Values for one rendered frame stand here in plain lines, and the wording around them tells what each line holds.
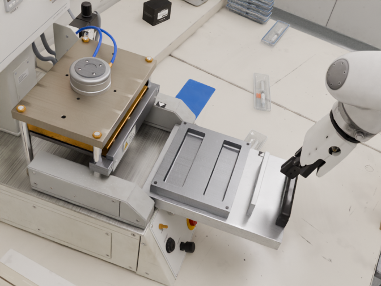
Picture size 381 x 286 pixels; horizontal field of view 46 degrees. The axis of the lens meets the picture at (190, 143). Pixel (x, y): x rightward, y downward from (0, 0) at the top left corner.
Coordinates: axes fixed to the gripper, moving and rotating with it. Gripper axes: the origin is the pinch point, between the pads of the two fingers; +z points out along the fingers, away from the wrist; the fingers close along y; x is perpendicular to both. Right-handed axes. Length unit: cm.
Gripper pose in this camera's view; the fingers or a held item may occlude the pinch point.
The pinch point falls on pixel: (292, 167)
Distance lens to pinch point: 89.1
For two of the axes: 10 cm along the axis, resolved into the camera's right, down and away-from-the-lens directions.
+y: 3.1, -6.6, 6.9
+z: -4.6, 5.3, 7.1
